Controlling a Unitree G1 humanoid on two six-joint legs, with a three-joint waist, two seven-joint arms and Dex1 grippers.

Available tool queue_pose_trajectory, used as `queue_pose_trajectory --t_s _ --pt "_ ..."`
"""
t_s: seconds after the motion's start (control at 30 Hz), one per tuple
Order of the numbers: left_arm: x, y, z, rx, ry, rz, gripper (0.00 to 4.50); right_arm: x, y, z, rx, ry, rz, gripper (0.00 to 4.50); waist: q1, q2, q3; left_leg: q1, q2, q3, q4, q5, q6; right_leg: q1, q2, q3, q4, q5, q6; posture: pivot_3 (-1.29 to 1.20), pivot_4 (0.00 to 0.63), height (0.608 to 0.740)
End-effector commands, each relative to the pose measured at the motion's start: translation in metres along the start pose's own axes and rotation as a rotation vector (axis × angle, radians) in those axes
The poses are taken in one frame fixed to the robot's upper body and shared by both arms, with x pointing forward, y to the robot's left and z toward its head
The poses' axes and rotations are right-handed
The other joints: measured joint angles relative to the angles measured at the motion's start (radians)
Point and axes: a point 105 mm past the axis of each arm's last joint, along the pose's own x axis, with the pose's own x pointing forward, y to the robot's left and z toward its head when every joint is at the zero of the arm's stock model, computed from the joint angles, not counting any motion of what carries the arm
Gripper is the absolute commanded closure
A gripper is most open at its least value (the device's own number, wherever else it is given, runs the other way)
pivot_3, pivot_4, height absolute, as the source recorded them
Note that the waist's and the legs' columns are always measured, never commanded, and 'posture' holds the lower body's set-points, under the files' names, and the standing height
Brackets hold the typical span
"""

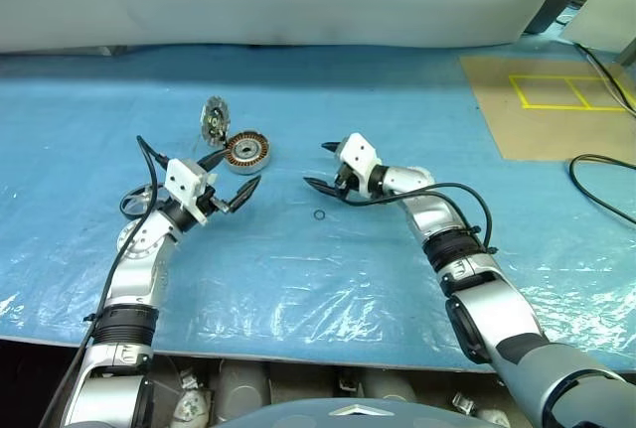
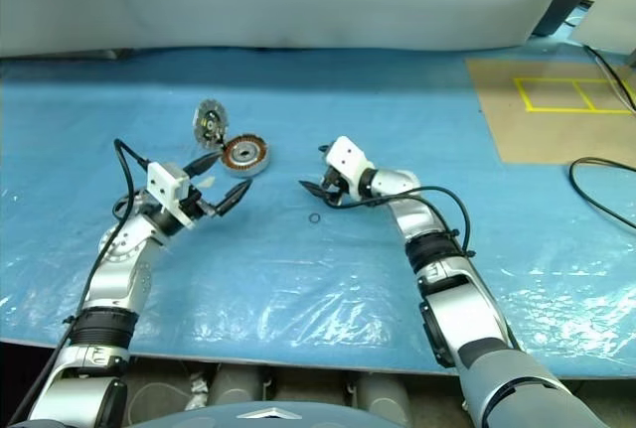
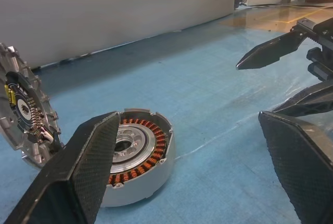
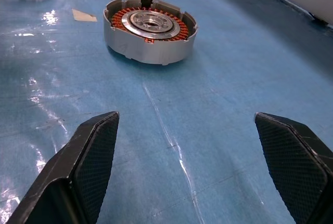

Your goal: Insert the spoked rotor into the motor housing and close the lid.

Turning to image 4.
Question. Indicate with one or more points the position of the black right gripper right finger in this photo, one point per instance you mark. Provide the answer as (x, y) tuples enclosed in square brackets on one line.
[(296, 172)]

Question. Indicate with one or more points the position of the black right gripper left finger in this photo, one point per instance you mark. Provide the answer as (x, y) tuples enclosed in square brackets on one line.
[(86, 172)]

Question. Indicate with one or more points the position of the silver motor base copper windings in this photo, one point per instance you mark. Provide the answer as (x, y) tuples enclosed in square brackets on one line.
[(145, 50)]

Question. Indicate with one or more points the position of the small pale tape scrap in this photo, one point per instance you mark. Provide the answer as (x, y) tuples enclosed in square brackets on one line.
[(82, 16)]

